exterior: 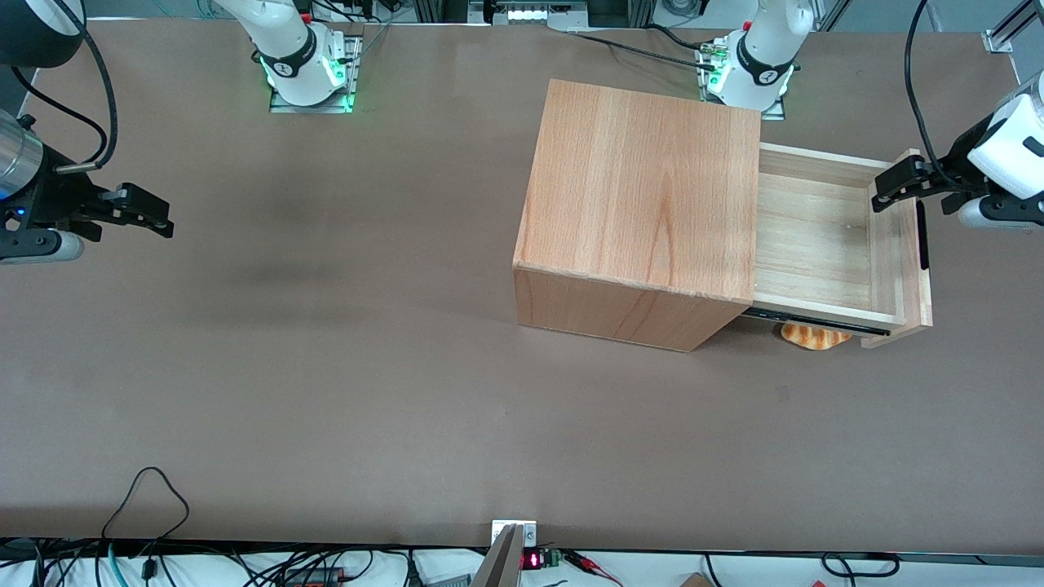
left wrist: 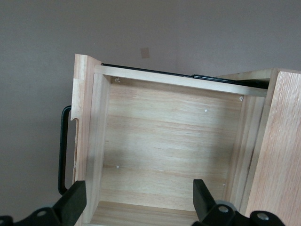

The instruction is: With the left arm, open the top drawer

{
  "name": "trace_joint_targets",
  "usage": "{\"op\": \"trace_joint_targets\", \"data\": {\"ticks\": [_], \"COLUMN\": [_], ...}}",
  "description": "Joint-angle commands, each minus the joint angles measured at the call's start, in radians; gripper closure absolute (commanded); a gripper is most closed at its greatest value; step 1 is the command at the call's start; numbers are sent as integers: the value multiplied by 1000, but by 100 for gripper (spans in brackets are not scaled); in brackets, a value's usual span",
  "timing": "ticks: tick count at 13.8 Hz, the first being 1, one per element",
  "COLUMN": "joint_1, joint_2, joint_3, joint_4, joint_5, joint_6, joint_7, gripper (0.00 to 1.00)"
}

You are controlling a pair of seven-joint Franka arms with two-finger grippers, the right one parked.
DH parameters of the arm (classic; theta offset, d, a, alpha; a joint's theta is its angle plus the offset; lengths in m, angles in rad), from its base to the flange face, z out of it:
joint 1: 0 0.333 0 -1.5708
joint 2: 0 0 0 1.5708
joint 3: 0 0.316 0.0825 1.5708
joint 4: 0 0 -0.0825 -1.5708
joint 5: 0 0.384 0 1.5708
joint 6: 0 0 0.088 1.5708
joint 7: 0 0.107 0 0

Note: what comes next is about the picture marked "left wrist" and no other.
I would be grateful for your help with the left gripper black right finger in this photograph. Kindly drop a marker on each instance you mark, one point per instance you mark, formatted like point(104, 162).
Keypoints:
point(203, 207)

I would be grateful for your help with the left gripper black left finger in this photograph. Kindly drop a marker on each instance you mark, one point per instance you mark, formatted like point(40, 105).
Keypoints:
point(70, 202)

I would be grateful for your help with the wooden drawer cabinet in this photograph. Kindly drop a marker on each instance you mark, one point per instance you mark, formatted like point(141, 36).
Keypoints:
point(282, 153)

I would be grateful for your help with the black metal drawer slide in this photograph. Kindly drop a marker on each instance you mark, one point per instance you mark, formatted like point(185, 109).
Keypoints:
point(249, 83)

